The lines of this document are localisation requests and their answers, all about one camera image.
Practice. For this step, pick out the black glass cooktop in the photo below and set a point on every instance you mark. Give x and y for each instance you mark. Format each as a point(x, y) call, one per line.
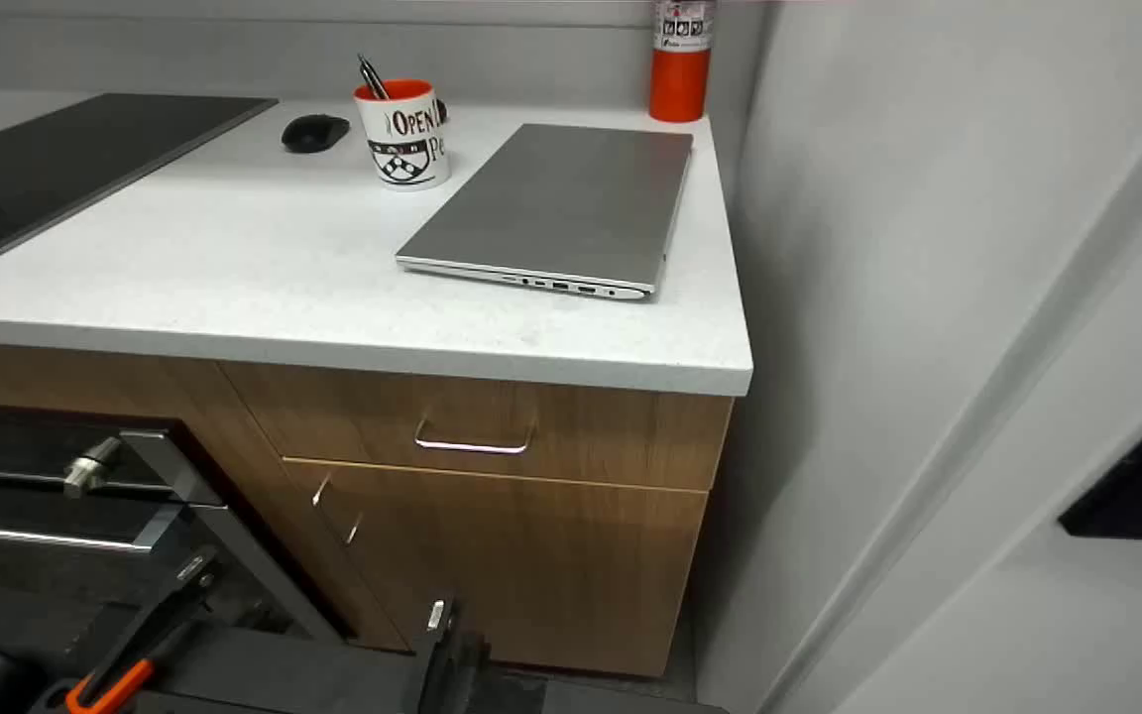
point(65, 164)

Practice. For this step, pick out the black computer mouse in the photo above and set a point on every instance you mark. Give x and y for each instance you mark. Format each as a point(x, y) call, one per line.
point(314, 132)

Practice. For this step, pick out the wooden drawer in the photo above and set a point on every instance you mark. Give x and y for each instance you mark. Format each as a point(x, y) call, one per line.
point(571, 436)

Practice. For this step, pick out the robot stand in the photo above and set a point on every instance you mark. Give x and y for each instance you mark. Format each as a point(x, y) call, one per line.
point(264, 669)

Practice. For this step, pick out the black pen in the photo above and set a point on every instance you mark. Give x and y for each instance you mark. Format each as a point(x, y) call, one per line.
point(372, 77)

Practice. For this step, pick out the wooden cabinet door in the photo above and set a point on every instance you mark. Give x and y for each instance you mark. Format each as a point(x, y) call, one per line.
point(531, 565)

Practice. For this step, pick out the red fire extinguisher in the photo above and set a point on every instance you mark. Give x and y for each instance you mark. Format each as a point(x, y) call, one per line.
point(680, 74)

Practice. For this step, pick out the black oven door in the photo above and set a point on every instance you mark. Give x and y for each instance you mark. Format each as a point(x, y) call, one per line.
point(85, 555)

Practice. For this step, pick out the white mug with orange interior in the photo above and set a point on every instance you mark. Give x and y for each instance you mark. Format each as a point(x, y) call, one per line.
point(410, 149)

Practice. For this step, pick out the silver closed laptop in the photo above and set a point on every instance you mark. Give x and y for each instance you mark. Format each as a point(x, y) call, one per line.
point(556, 203)

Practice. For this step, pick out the silver oven knob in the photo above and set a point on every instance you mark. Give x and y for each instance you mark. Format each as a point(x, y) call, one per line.
point(90, 466)

